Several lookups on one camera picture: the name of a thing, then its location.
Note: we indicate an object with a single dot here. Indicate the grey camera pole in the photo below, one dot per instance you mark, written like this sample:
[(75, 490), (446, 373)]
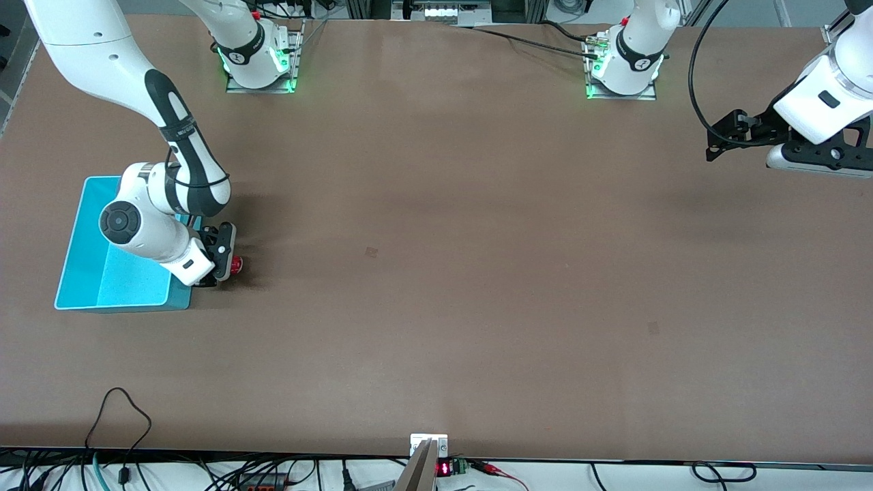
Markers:
[(417, 474)]

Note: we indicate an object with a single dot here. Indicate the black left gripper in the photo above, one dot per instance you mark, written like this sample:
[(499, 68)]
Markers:
[(765, 121)]

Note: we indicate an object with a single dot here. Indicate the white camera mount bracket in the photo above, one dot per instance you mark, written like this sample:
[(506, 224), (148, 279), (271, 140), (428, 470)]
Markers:
[(419, 442)]

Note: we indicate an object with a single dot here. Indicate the aluminium corner bracket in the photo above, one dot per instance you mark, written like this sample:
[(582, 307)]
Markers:
[(833, 34)]

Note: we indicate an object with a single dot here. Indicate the aluminium frame structure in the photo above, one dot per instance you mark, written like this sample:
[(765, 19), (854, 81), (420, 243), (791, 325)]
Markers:
[(535, 8)]

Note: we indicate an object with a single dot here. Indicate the blue plastic box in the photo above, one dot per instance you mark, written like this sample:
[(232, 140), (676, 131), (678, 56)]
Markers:
[(129, 286)]

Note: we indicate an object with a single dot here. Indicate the black power plug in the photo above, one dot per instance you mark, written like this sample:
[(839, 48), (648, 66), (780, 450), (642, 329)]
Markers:
[(346, 477)]

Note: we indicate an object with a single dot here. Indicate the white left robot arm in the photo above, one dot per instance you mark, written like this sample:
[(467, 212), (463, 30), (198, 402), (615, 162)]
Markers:
[(638, 54)]

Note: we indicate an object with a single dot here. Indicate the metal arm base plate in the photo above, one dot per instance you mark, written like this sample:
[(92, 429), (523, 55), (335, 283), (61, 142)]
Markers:
[(624, 97), (262, 89)]

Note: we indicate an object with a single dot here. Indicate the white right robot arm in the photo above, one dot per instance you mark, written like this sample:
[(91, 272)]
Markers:
[(82, 48)]

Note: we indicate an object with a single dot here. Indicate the red beetle toy car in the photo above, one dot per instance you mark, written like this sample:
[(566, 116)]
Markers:
[(237, 266)]

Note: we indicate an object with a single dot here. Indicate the red LED display module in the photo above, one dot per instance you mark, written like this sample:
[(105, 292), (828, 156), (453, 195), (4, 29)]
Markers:
[(444, 468)]

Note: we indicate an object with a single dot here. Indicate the black box with orange connectors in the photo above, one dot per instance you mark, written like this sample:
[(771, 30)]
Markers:
[(262, 485)]

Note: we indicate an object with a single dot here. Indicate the green terminal block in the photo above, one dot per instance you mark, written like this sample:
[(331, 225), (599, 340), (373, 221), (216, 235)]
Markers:
[(460, 466)]

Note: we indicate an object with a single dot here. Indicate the red clip lead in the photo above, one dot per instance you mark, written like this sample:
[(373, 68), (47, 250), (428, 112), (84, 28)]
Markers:
[(485, 468)]

